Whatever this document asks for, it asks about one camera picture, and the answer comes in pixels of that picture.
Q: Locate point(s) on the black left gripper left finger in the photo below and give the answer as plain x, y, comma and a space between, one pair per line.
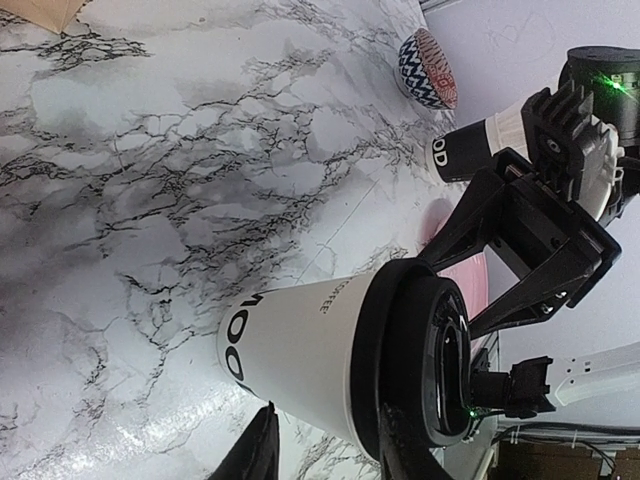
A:
254, 456

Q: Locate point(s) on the bundle of white wrapped straws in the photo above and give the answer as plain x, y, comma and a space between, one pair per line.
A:
505, 130

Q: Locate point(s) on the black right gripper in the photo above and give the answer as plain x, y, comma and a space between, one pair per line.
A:
545, 216

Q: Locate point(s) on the patterned red blue bowl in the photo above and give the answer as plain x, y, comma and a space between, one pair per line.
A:
424, 72

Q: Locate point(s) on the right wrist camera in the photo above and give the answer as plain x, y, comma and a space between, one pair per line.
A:
522, 393

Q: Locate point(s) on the white paper coffee cup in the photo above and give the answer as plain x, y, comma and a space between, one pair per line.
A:
312, 350

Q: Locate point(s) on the brown paper takeout bag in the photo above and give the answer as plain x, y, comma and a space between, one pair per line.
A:
53, 15

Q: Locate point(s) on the black cup holding straws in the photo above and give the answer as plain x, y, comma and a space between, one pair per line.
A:
458, 155

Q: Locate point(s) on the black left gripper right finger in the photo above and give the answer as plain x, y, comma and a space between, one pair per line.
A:
403, 454

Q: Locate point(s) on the black coffee cup lid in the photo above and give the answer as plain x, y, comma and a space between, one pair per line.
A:
411, 350

